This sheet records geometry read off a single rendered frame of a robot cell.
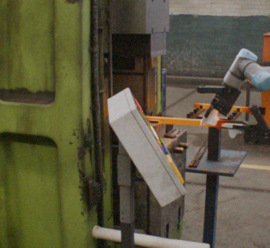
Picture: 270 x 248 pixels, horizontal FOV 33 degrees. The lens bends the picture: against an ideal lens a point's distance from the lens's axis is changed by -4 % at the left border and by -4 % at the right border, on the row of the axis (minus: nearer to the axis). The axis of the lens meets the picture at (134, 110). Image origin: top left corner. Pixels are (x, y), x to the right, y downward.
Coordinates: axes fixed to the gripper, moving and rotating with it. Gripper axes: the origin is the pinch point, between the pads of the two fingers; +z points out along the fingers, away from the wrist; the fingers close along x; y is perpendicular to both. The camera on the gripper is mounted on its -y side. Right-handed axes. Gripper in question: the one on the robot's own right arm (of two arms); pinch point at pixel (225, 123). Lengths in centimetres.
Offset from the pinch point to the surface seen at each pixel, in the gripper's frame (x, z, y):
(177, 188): -69, 1, 3
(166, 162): -70, 4, -5
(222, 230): 104, 16, 101
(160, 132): -0.5, 27.7, 5.8
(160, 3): 0, 27, -48
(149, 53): -12.2, 27.9, -28.4
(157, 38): -4.0, 27.3, -34.1
